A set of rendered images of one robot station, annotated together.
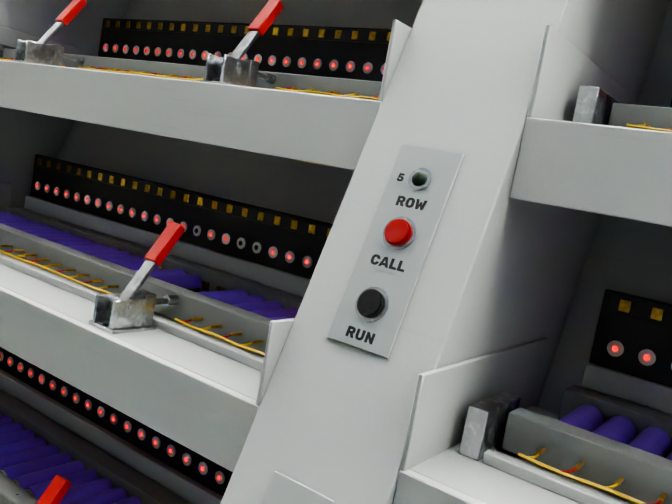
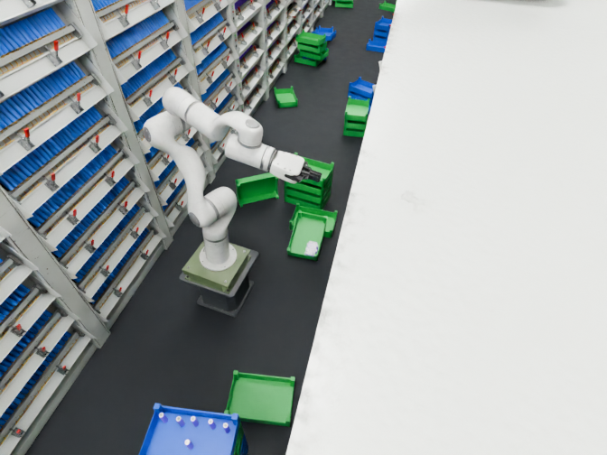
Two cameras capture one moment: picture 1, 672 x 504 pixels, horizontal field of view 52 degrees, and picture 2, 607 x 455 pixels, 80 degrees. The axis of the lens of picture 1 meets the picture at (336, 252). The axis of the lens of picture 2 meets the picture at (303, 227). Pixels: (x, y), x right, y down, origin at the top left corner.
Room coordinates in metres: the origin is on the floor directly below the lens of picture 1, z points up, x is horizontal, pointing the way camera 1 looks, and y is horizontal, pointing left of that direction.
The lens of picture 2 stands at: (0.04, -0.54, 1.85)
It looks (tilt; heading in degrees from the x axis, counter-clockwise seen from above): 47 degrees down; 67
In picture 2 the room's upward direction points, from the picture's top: 3 degrees clockwise
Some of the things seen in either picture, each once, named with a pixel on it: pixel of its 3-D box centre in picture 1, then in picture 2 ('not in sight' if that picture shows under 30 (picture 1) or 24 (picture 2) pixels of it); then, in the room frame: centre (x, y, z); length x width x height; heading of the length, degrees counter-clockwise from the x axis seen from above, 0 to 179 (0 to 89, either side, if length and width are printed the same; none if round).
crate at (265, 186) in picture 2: not in sight; (257, 189); (0.49, 1.46, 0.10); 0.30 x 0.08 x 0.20; 0
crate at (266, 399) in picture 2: not in sight; (261, 397); (0.11, 0.06, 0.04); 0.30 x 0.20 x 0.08; 154
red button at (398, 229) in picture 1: (400, 234); not in sight; (0.38, -0.03, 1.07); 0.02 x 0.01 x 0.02; 55
